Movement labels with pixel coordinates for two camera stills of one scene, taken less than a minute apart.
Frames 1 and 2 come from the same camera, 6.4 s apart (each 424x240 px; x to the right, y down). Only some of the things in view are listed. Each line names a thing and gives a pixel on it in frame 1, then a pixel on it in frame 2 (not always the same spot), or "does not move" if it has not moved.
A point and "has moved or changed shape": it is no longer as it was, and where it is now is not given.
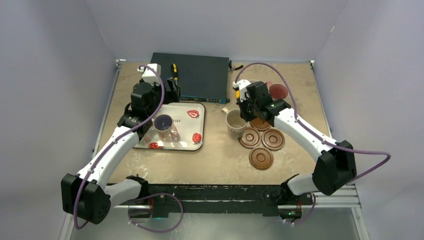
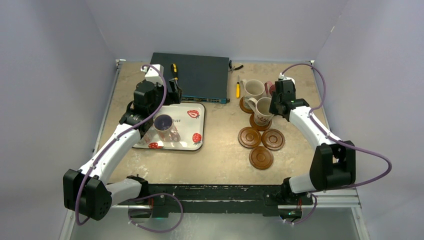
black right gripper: (245, 104) to (278, 108)
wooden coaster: (251, 138) does not move
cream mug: (236, 125) has moved or changed shape
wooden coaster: (260, 124) does not move
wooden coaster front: (261, 158) does not move
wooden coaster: (273, 139) does not move
